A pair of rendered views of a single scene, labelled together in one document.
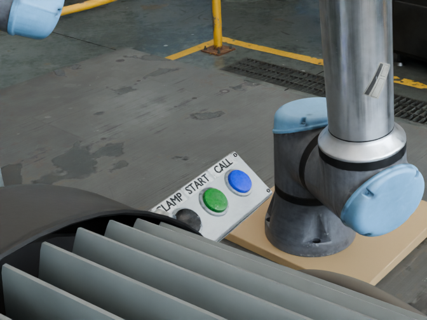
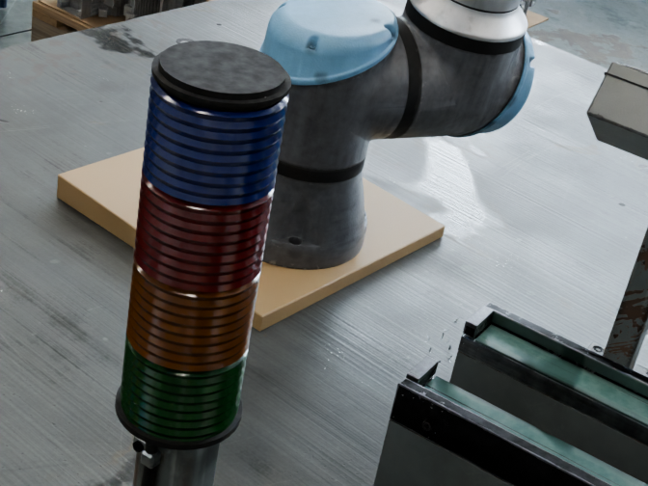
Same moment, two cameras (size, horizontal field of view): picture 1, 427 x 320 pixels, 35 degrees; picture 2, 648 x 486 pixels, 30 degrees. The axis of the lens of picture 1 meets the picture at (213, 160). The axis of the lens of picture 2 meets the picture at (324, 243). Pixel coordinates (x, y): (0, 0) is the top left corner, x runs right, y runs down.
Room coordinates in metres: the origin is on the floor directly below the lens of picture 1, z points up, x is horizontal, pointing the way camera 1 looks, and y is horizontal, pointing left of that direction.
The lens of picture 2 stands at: (1.07, 0.88, 1.42)
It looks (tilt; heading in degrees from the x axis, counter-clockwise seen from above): 31 degrees down; 262
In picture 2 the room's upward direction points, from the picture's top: 11 degrees clockwise
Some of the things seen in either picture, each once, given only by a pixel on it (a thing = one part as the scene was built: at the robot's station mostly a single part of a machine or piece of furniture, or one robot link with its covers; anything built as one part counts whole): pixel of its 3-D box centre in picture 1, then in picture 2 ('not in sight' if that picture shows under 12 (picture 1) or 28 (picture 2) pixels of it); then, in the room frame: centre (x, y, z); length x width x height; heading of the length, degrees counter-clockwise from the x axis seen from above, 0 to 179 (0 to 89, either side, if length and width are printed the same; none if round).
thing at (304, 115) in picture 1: (313, 143); (328, 74); (0.94, -0.16, 0.98); 0.13 x 0.12 x 0.14; 23
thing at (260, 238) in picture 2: not in sight; (202, 217); (1.06, 0.40, 1.14); 0.06 x 0.06 x 0.04
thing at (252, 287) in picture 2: not in sight; (193, 298); (1.06, 0.40, 1.10); 0.06 x 0.06 x 0.04
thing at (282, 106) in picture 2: not in sight; (214, 129); (1.06, 0.40, 1.19); 0.06 x 0.06 x 0.04
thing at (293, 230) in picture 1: (310, 204); (298, 183); (0.95, -0.16, 0.87); 0.15 x 0.15 x 0.10
